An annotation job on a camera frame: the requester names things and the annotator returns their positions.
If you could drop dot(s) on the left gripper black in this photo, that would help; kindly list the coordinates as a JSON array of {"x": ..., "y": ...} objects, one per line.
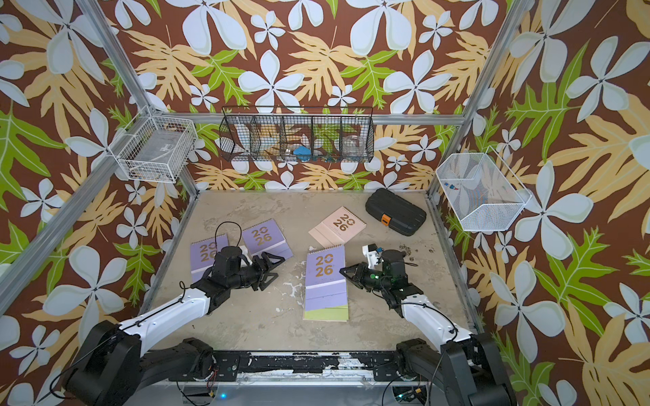
[{"x": 267, "y": 262}]

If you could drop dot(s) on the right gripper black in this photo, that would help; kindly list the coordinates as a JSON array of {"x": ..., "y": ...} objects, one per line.
[{"x": 360, "y": 269}]

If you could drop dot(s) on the purple calendar front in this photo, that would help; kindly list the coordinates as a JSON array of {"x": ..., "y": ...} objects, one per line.
[{"x": 325, "y": 285}]

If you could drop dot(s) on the purple calendar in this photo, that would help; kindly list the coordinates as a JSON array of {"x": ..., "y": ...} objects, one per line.
[
  {"x": 203, "y": 253},
  {"x": 325, "y": 285},
  {"x": 266, "y": 237}
]

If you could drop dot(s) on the green calendar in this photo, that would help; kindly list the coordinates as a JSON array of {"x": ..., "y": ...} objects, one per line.
[{"x": 336, "y": 313}]

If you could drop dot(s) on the pink calendar back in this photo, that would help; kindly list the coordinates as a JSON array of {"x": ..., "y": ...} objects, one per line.
[{"x": 338, "y": 228}]

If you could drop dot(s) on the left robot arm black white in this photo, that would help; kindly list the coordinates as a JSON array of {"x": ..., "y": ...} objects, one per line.
[{"x": 118, "y": 359}]

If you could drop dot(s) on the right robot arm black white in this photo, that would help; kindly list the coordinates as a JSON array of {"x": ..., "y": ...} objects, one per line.
[{"x": 466, "y": 366}]

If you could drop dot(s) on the purple calendar back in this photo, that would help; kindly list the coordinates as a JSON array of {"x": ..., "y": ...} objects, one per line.
[{"x": 266, "y": 237}]

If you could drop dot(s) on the purple calendar far left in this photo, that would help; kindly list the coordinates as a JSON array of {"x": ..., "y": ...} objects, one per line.
[{"x": 203, "y": 253}]

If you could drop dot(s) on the black tool case orange latch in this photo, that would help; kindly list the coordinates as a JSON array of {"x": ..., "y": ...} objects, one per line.
[{"x": 395, "y": 212}]

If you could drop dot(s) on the blue object in basket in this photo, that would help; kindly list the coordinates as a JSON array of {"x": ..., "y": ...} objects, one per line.
[{"x": 302, "y": 153}]

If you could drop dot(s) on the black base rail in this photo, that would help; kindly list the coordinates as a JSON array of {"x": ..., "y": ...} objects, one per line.
[{"x": 363, "y": 366}]

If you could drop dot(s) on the black wire basket back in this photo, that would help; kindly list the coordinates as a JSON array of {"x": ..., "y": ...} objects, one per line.
[{"x": 333, "y": 134}]

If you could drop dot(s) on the white wire basket right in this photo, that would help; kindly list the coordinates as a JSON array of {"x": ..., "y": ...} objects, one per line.
[{"x": 483, "y": 191}]

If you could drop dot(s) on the white wire basket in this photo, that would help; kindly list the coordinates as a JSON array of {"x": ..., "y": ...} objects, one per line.
[
  {"x": 156, "y": 148},
  {"x": 483, "y": 191}
]

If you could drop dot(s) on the white wire basket left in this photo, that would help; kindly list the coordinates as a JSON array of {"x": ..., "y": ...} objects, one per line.
[{"x": 156, "y": 148}]

